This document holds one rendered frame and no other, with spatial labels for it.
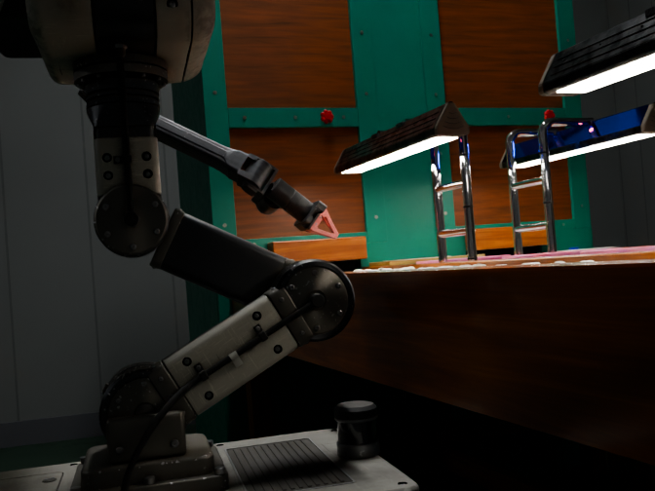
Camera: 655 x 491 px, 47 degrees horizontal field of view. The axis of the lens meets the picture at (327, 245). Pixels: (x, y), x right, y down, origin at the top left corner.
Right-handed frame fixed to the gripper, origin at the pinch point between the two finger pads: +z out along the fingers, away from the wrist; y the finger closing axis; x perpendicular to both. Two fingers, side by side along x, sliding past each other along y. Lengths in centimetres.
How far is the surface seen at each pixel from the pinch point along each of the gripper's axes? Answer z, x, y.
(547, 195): 38, -40, -13
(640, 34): -2, -24, -93
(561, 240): 80, -62, 44
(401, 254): 32, -21, 43
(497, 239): 56, -44, 38
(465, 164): 14.3, -31.4, -13.3
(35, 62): -125, -39, 227
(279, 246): -3.0, 3.0, 36.5
